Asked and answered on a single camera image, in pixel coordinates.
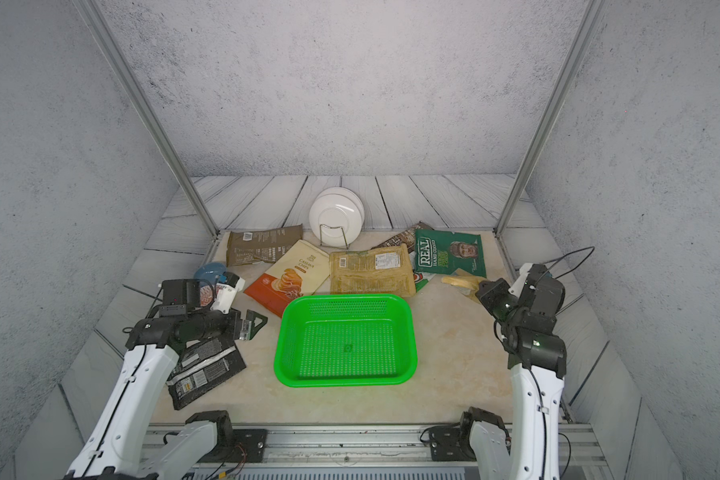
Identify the green Real chips bag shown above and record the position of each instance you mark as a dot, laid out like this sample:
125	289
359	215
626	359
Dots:
443	253

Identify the black snack bag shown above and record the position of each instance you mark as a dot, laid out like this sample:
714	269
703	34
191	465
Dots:
203	367

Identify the metal corner post right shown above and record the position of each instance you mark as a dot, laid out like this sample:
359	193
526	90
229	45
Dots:
564	82

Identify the olive brown Lerna bag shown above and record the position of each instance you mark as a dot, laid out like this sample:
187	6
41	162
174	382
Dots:
267	246

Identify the brown chips bag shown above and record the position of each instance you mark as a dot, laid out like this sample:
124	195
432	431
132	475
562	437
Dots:
406	237

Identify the blue bowl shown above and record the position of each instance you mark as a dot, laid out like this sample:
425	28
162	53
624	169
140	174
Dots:
210	272

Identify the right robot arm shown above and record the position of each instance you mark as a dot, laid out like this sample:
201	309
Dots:
524	316

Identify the red patterned bowl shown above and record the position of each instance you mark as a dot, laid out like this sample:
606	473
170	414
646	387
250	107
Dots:
207	294

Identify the metal corner post left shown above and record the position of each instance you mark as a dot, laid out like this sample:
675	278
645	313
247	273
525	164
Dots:
106	42

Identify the white plate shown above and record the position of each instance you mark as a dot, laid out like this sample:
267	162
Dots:
338	206

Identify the wire plate stand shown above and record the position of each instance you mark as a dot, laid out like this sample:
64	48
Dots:
333	236

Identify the cassava chips bag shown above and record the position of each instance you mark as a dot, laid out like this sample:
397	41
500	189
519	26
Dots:
299	272

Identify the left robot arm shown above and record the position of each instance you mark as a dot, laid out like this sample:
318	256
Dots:
153	349

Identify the tan kraft chips bag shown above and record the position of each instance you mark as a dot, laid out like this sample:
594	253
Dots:
385	270

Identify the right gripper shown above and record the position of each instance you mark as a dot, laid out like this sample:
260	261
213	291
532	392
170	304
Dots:
488	297

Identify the green white acefood bag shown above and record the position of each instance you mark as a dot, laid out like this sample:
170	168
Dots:
422	279

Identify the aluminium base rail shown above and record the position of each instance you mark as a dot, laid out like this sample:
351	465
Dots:
374	452

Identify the green plastic basket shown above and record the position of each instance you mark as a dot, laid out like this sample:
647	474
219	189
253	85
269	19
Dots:
346	341

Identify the kettle cooked chips bag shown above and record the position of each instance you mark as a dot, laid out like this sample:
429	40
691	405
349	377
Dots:
465	282

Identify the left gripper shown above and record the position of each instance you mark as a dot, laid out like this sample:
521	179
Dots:
235	332

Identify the metal corner post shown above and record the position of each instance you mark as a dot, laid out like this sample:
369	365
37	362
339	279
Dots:
106	42
564	82

